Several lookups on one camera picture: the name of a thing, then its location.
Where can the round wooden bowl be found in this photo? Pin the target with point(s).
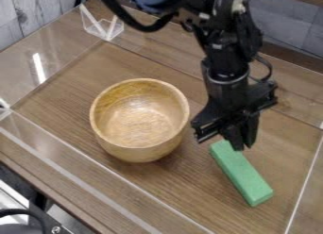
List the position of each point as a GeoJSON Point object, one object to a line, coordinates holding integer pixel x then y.
{"type": "Point", "coordinates": [138, 118]}

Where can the clear acrylic corner bracket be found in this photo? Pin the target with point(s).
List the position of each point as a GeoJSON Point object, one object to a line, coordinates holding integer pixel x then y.
{"type": "Point", "coordinates": [104, 29]}

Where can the black metal table frame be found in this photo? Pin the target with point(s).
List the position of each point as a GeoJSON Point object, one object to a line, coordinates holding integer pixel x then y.
{"type": "Point", "coordinates": [28, 212]}

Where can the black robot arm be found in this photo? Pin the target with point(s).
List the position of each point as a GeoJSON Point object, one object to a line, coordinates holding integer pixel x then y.
{"type": "Point", "coordinates": [229, 39]}

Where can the green rectangular block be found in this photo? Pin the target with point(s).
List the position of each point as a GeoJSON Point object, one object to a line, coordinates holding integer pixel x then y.
{"type": "Point", "coordinates": [241, 173]}

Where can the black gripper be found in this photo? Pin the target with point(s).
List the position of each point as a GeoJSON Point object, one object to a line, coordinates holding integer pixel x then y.
{"type": "Point", "coordinates": [233, 106]}

